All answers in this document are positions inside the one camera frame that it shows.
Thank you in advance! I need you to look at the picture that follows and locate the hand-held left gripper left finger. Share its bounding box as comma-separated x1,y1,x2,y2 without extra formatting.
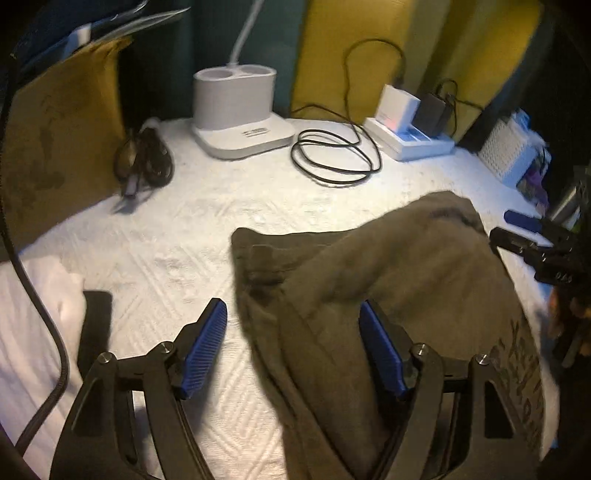
50,298,228,480

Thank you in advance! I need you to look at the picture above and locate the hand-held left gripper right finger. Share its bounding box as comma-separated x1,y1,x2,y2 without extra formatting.
359,300,543,480

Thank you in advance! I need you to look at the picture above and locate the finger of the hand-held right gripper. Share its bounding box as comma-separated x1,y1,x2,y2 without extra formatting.
505,210,573,241
489,227,555,271

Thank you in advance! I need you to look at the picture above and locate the brown t-shirt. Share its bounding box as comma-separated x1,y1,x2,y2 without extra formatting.
231,190,555,480

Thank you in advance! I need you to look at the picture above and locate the person's right hand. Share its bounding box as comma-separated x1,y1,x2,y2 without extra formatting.
547,285,591,370

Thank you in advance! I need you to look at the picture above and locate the purple cloth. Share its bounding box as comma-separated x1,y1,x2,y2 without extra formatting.
526,157,550,195

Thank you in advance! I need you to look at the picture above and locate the white plastic basket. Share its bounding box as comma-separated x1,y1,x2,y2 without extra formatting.
478,115,539,185

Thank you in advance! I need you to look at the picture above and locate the white quilted table cover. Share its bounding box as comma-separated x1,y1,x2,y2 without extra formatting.
0,115,555,480

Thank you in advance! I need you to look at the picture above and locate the white power strip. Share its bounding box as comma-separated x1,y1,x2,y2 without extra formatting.
364,117,455,162

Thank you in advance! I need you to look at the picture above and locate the black charger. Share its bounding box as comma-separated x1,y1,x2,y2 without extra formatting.
412,92,451,138

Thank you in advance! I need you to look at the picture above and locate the white charger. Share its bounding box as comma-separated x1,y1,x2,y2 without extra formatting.
378,85,421,134

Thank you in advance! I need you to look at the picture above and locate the white cloth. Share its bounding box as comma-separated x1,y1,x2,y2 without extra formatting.
0,258,88,480

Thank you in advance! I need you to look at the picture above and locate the white desk lamp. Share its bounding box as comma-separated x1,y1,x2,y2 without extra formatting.
191,0,296,161

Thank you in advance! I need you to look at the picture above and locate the yellow curtain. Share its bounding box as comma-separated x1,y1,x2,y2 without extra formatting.
288,0,543,130

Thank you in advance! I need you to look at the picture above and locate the dark green curtain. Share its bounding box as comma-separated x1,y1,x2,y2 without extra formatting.
115,0,308,127

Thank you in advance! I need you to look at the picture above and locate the dark tablet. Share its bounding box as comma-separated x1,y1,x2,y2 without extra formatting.
14,0,192,65

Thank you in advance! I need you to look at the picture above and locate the black charger cable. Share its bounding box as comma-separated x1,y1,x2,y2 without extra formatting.
434,78,485,121

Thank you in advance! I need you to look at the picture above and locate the black braided cable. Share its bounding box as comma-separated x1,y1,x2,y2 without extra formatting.
0,46,70,462

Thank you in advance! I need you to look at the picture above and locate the long black charging cable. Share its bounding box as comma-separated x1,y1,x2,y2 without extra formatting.
290,39,407,186

